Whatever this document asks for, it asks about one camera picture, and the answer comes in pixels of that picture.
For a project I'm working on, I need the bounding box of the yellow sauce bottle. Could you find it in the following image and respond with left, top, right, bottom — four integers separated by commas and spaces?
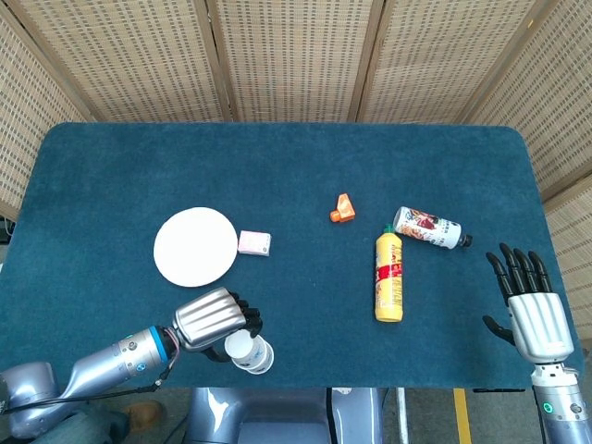
374, 223, 405, 324

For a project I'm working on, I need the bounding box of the grey robot torso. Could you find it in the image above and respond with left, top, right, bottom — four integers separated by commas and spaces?
186, 387, 388, 444

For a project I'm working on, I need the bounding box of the white printed bottle black cap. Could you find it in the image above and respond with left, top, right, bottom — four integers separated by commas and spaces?
393, 205, 474, 252

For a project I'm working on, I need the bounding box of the white paper plate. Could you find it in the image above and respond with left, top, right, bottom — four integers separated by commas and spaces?
153, 206, 239, 289

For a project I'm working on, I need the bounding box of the bamboo folding screen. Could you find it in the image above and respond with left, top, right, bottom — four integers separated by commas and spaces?
0, 0, 592, 325

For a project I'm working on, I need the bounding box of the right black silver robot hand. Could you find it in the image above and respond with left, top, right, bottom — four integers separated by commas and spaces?
482, 242, 575, 366

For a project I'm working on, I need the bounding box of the brown shoe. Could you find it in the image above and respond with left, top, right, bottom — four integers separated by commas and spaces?
122, 401, 164, 434

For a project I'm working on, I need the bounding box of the pink tissue pack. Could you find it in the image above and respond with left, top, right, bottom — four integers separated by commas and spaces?
237, 229, 273, 257

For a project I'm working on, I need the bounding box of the blue jeans leg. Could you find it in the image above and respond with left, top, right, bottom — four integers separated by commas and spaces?
45, 406, 131, 444

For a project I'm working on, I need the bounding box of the small orange bottle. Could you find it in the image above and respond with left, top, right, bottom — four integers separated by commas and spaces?
329, 193, 357, 224

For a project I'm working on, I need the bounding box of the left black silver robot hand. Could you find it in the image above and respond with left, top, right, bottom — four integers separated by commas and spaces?
172, 286, 265, 365

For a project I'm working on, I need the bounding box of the blue table cloth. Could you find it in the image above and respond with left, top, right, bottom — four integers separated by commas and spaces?
0, 121, 577, 393

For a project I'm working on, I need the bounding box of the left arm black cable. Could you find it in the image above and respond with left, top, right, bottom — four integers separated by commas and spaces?
0, 341, 182, 416

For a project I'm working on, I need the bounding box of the white metal table leg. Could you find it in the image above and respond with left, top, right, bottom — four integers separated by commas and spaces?
394, 387, 411, 444

